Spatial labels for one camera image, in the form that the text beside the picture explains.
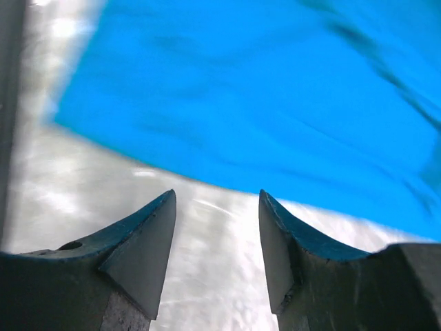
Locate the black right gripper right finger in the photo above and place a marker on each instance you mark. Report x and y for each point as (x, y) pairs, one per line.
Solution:
(315, 282)

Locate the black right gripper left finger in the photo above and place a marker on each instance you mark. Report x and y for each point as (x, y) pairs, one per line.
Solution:
(110, 280)

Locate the blue t-shirt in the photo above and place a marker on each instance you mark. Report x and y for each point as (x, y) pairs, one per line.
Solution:
(334, 104)

